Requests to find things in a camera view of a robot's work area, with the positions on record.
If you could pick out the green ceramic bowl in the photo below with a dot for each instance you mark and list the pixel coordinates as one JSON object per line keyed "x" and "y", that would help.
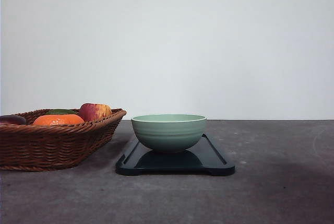
{"x": 169, "y": 132}

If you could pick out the brown wicker basket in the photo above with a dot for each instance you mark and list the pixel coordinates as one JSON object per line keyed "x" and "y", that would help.
{"x": 53, "y": 147}

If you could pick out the black rectangular tray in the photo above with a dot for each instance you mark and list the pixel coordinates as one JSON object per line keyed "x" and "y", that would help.
{"x": 204, "y": 158}

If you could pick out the red yellow apple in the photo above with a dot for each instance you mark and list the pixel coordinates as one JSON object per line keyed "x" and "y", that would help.
{"x": 92, "y": 112}

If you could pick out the green avocado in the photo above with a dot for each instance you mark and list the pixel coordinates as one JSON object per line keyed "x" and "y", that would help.
{"x": 60, "y": 111}

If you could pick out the orange tangerine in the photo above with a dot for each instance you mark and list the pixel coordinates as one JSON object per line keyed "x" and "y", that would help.
{"x": 58, "y": 119}

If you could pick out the dark purple fruit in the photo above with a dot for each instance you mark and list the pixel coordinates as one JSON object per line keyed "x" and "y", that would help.
{"x": 13, "y": 119}

